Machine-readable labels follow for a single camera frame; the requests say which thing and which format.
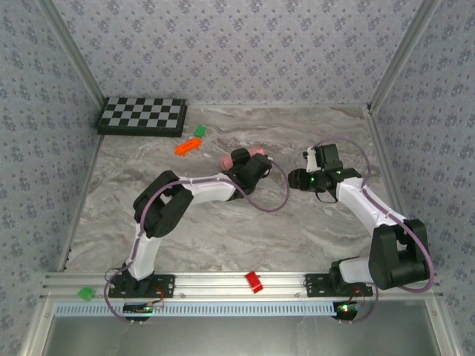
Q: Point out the green toy block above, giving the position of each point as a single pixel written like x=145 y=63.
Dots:
x=86 y=294
x=200 y=131

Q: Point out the red toy block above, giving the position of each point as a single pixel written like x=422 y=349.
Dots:
x=254 y=282

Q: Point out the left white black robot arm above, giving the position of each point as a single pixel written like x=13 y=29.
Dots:
x=208 y=190

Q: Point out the pink paper box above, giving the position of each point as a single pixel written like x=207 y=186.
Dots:
x=224 y=163

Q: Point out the black white checkerboard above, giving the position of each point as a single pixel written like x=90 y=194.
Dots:
x=141 y=116

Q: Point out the aluminium frame post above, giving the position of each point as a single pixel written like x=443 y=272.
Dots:
x=76 y=55
x=401 y=55

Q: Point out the orange toy block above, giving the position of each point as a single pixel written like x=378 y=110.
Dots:
x=187 y=147

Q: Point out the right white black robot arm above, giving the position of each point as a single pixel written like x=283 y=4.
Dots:
x=356 y=204

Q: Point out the grey metal panel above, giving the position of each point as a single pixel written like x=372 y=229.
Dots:
x=237 y=337

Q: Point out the wide aluminium mounting rail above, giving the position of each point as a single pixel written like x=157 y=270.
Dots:
x=215 y=283

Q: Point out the small circuit board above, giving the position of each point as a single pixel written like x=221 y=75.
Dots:
x=137 y=308
x=345 y=310

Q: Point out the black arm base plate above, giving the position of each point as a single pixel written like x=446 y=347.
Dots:
x=163 y=285
x=315 y=287

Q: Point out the aluminium frame rail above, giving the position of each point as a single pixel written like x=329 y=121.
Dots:
x=386 y=167
x=278 y=105
x=75 y=222

